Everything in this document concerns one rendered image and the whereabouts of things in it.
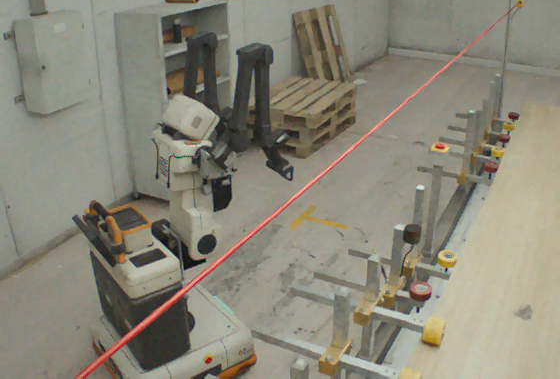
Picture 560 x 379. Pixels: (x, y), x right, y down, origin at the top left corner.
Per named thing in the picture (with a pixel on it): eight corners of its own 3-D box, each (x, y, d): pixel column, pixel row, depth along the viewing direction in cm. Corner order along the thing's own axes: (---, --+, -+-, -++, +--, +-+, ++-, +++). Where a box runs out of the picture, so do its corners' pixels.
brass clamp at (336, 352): (316, 371, 152) (316, 359, 150) (335, 344, 162) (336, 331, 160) (335, 378, 149) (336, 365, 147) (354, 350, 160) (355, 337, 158)
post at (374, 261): (358, 370, 188) (367, 256, 168) (362, 363, 190) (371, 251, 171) (367, 373, 186) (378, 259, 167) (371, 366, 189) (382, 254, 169)
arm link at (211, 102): (196, 32, 257) (208, 35, 250) (206, 30, 261) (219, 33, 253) (201, 117, 276) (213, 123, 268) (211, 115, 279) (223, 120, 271)
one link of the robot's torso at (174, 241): (173, 284, 253) (167, 239, 243) (147, 258, 273) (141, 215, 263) (222, 265, 268) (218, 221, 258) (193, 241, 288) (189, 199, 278)
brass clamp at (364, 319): (351, 322, 172) (351, 310, 170) (366, 299, 182) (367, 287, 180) (369, 328, 169) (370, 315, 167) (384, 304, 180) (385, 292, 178)
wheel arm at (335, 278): (313, 280, 210) (313, 270, 209) (317, 275, 213) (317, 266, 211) (422, 310, 191) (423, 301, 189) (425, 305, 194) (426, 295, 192)
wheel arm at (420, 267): (347, 256, 230) (348, 248, 228) (350, 252, 232) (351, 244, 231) (448, 282, 210) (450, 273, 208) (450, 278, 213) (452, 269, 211)
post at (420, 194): (404, 289, 226) (416, 186, 207) (407, 285, 229) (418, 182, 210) (412, 291, 225) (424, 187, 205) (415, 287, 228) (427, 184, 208)
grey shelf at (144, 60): (134, 199, 457) (113, 12, 394) (198, 161, 528) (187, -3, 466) (175, 211, 437) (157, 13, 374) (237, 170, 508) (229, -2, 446)
